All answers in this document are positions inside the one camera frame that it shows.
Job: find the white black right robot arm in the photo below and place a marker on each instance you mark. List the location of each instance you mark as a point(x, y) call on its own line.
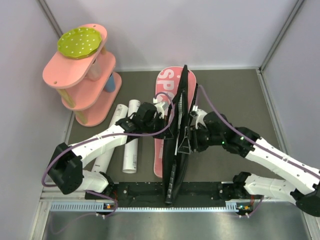
point(299, 183)

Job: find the green polka dot plate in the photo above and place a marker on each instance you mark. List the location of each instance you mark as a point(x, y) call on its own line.
point(79, 43)

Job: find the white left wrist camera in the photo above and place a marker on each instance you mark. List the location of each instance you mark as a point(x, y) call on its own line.
point(161, 108)

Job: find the pink three-tier wooden shelf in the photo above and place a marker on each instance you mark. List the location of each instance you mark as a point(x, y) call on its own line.
point(86, 98)

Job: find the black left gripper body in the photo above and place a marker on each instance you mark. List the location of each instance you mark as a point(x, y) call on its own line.
point(156, 125)

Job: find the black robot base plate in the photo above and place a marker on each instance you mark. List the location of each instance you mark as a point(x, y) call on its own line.
point(188, 194)

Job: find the beige cup on shelf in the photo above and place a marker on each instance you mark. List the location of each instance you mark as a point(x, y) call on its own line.
point(95, 71)

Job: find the grey slotted cable duct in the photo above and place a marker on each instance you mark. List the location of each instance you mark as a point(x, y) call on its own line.
point(105, 206)

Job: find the pink sport racket bag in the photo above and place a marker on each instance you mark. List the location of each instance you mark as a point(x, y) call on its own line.
point(175, 84)

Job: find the blue cup on shelf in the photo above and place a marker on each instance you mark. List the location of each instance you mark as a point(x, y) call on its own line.
point(110, 85)

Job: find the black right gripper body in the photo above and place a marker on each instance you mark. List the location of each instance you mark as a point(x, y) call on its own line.
point(201, 137)

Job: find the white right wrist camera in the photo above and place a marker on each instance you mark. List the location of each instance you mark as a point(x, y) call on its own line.
point(198, 115)

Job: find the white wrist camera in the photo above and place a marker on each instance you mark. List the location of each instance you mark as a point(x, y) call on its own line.
point(198, 115)
point(161, 108)

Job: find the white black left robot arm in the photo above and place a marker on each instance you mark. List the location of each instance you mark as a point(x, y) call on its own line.
point(66, 166)

